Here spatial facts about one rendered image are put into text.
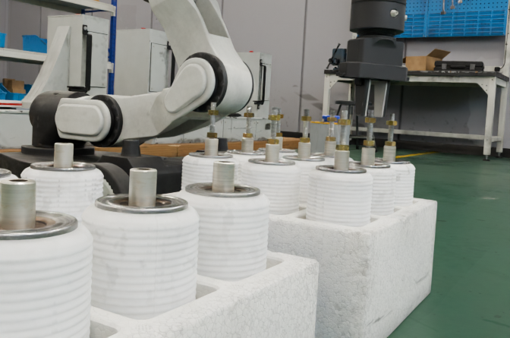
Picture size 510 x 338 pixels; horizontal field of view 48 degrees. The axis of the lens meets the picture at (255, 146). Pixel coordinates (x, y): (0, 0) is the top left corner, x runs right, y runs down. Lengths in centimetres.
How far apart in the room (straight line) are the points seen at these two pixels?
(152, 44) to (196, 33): 229
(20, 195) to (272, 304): 26
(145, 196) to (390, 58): 58
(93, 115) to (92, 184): 86
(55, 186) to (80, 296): 31
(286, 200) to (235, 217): 35
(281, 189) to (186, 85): 54
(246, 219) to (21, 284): 24
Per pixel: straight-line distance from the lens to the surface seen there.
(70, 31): 337
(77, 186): 69
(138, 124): 150
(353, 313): 80
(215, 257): 54
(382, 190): 93
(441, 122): 609
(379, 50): 94
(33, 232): 37
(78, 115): 160
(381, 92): 97
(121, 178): 124
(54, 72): 330
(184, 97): 134
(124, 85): 379
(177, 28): 143
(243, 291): 50
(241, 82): 137
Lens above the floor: 34
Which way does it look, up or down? 4 degrees down
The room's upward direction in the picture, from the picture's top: 3 degrees clockwise
